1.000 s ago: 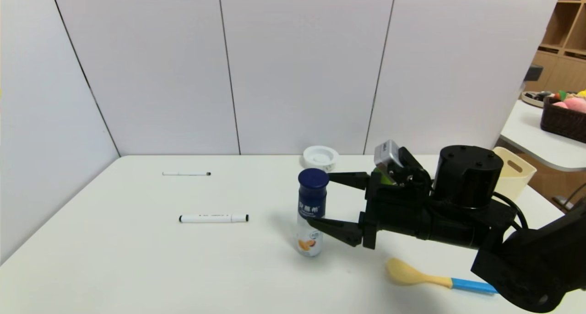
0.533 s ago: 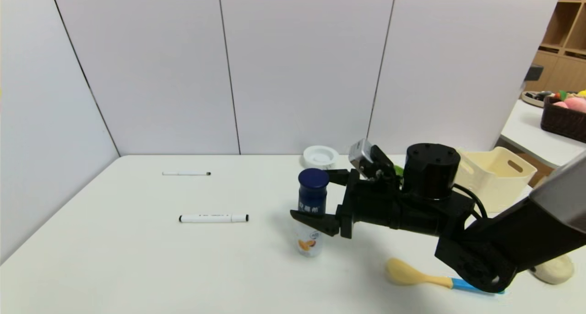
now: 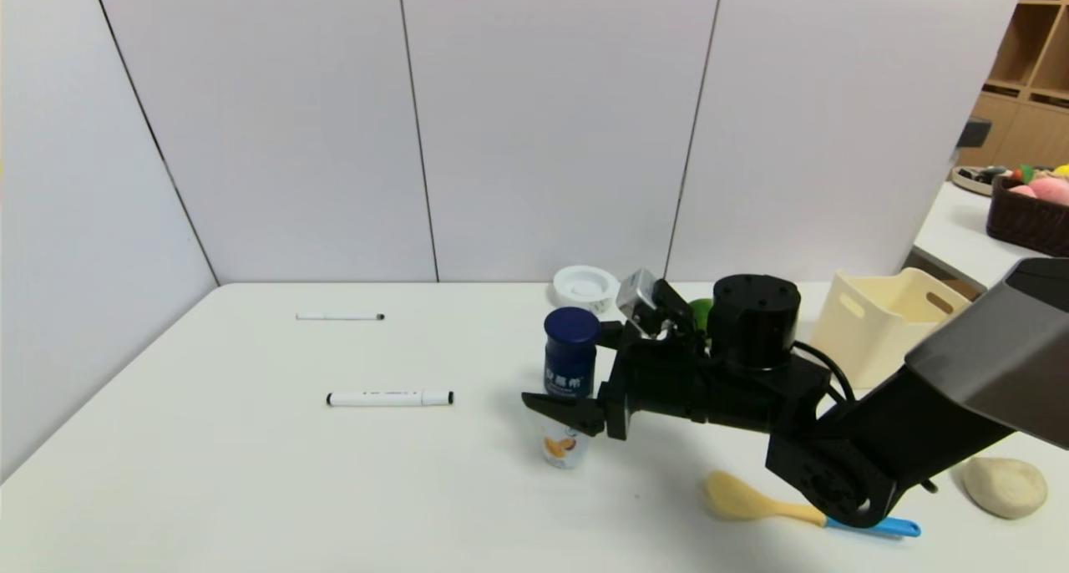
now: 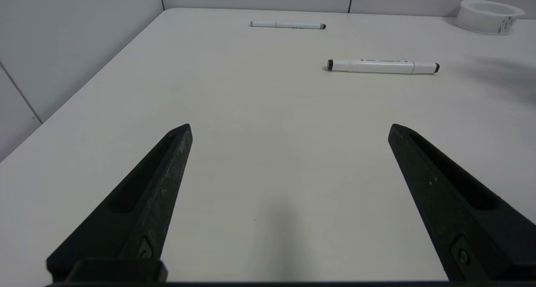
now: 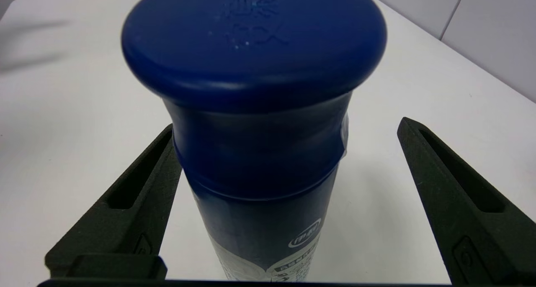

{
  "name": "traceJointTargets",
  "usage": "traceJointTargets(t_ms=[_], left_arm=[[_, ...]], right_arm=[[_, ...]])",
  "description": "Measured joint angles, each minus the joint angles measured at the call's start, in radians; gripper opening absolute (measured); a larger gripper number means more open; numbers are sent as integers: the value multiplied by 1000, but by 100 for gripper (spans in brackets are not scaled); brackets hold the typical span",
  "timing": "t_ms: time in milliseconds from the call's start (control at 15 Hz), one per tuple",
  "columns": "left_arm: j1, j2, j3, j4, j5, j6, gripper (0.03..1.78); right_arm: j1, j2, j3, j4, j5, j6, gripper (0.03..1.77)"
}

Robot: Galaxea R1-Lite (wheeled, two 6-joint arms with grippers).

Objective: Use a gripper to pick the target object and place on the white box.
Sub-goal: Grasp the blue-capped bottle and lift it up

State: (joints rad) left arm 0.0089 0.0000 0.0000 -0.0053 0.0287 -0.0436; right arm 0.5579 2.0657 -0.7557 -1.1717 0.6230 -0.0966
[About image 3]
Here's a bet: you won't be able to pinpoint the dark woven basket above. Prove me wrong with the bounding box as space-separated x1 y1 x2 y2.
985 175 1069 258

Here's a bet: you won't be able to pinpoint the yogurt bottle with blue cap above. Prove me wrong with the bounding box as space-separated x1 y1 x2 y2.
541 307 601 470

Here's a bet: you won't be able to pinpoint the round plate with dark items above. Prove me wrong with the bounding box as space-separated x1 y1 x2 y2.
951 165 1013 197

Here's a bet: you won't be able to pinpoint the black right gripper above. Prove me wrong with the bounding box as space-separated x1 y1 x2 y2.
521 320 708 441

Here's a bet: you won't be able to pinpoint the large pink toy peach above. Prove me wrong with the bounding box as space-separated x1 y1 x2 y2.
1026 177 1069 208

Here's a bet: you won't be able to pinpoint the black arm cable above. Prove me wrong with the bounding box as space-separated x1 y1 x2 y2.
792 339 858 404

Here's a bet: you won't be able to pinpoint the cream plastic box with handles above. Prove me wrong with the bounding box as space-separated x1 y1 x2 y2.
809 267 975 390

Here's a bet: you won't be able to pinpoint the thick white marker black ends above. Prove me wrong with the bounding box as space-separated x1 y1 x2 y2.
326 390 455 408

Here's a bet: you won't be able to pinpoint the wooden shelf unit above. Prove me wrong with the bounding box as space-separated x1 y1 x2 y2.
957 0 1069 171

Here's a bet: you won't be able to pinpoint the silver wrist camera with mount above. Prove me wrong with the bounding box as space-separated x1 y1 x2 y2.
616 267 699 342

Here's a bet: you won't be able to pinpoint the beige stone-like lump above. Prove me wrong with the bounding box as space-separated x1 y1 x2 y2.
960 457 1049 520

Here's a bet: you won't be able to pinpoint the yellow spoon with blue handle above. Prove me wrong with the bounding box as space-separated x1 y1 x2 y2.
702 470 923 540

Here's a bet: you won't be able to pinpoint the white side table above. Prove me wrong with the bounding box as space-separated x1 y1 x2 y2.
912 180 1069 292

